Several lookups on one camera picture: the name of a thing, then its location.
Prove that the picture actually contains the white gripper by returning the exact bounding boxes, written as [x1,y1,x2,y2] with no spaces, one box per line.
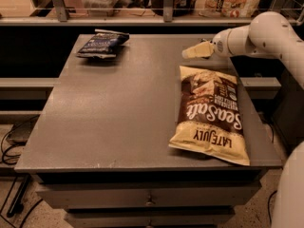
[181,28,233,59]

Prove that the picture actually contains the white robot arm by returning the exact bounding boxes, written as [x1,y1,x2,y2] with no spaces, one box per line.
[182,11,304,228]

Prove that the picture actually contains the colourful snack bag on shelf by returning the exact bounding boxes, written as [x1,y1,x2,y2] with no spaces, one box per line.
[199,0,260,18]

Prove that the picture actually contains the Late July sea salt chip bag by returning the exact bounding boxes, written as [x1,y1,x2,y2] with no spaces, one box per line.
[169,66,250,165]

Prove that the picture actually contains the blue chip bag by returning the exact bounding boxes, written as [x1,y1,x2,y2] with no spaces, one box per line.
[77,29,129,59]

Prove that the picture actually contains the grey drawer cabinet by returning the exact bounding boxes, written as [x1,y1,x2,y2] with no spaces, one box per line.
[37,180,261,228]

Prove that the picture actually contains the upper drawer knob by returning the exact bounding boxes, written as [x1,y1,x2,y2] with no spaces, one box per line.
[145,196,155,207]

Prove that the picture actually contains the grey power box on floor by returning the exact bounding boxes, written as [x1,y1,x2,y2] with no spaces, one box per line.
[6,121,36,144]

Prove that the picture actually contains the black floor cable right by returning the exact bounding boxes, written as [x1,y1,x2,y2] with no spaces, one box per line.
[266,189,278,228]

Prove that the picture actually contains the grey metal shelf rail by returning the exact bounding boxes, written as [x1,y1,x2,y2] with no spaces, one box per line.
[0,0,300,28]

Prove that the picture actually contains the black cables left floor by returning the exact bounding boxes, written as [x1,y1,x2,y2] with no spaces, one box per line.
[0,116,44,228]

